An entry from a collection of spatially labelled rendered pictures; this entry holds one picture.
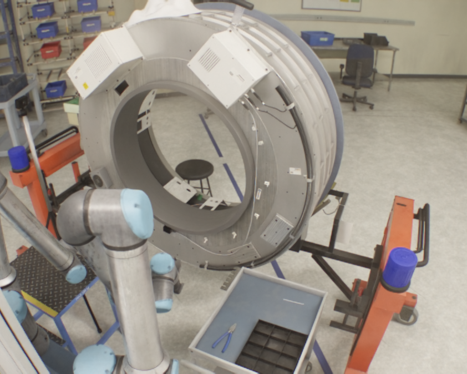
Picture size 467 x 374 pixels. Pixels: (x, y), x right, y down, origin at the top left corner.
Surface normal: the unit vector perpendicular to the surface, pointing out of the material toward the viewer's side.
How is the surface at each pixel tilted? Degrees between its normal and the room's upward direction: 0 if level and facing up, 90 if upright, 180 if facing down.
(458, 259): 0
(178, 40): 90
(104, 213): 55
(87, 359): 5
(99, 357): 5
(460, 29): 90
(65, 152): 90
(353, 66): 97
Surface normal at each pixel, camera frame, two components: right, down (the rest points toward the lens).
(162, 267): 0.00, -0.63
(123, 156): 0.90, 0.10
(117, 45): 0.74, -0.30
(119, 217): -0.02, 0.12
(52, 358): 0.00, -0.85
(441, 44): 0.25, 0.51
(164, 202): 0.41, -0.66
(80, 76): -0.43, 0.47
